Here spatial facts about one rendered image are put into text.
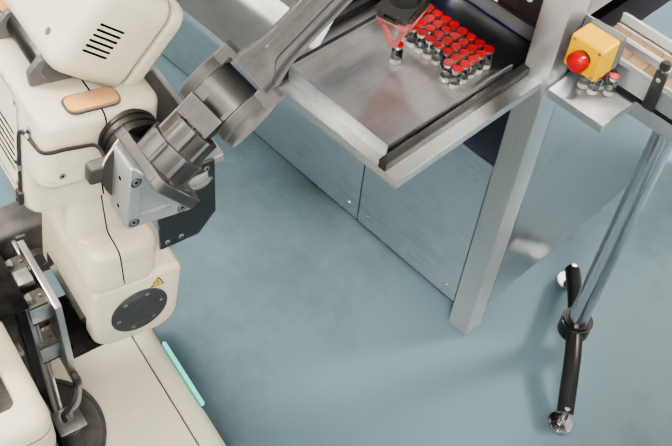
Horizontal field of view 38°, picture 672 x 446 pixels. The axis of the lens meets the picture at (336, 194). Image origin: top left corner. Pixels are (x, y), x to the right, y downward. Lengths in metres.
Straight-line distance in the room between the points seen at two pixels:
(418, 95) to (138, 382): 0.85
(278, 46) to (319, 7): 0.07
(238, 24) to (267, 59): 0.72
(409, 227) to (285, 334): 0.42
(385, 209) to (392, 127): 0.77
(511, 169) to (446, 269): 0.46
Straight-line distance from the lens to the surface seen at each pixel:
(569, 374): 2.49
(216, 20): 1.99
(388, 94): 1.86
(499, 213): 2.22
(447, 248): 2.43
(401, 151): 1.73
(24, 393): 1.56
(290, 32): 1.26
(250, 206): 2.80
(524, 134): 2.05
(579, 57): 1.82
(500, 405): 2.52
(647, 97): 1.95
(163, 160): 1.26
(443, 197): 2.34
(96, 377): 2.18
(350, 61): 1.91
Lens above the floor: 2.14
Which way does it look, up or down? 49 degrees down
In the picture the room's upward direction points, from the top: 7 degrees clockwise
